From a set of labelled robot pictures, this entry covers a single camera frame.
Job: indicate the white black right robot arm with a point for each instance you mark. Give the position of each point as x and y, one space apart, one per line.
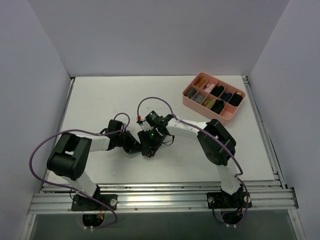
216 142

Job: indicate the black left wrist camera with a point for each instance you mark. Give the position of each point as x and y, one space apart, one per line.
113 126

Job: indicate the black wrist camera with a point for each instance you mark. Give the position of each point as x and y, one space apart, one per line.
155 120
113 126

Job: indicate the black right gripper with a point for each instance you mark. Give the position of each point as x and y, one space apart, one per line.
149 146

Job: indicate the grey patterned rolled garment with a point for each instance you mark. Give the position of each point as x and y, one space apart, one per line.
198 98

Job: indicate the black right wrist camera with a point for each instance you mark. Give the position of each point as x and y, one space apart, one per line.
155 120

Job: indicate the dark blue rolled garment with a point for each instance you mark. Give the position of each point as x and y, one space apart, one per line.
226 96

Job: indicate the black rolled garment with tag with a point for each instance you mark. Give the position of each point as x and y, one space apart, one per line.
236 99

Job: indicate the pink divided organizer tray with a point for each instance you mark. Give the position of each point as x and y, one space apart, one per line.
215 97

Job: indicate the mustard yellow rolled garment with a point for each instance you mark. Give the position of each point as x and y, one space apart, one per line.
200 82

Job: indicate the olive green rolled garment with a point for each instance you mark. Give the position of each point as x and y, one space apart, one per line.
208 103

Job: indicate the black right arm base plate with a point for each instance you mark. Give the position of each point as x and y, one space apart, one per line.
222 200

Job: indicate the pink white rolled garment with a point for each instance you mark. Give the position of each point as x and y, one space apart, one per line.
209 87

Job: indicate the dark grey rolled garment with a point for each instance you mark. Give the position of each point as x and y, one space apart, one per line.
191 92

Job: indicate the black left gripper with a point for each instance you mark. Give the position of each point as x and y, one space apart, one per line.
128 144

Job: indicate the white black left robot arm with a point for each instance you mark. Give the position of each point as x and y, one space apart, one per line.
69 157

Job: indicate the black rolled garment front row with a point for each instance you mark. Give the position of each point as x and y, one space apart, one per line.
218 106

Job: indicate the navy white striped underwear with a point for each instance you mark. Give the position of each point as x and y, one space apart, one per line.
149 154

